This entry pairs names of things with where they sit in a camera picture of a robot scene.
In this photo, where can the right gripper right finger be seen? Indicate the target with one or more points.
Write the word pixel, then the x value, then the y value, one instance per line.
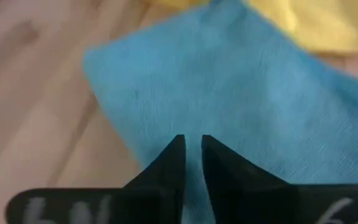
pixel 235 186

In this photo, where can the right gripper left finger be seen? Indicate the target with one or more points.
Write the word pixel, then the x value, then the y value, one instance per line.
pixel 169 174

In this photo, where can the blue microfiber towel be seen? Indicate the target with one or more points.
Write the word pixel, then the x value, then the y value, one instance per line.
pixel 228 77

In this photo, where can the yellow microfiber towel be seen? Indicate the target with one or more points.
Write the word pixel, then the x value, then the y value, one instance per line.
pixel 315 25

